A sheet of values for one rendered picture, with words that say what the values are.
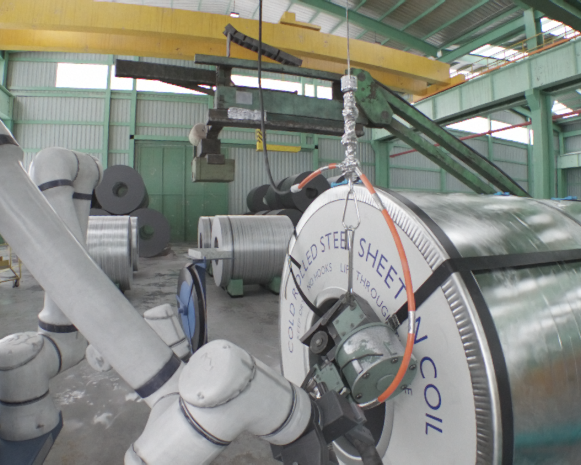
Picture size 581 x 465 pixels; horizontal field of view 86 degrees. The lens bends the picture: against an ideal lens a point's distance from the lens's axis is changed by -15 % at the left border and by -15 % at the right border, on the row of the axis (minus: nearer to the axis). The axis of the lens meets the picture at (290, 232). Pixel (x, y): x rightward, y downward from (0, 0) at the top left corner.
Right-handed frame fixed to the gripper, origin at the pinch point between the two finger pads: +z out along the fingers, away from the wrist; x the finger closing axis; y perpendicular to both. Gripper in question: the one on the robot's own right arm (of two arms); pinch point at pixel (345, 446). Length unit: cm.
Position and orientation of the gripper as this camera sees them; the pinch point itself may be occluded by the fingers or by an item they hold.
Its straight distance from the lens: 68.6
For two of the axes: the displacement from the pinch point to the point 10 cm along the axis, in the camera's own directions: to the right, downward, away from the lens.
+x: -7.7, 6.3, 1.0
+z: 5.8, 6.3, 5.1
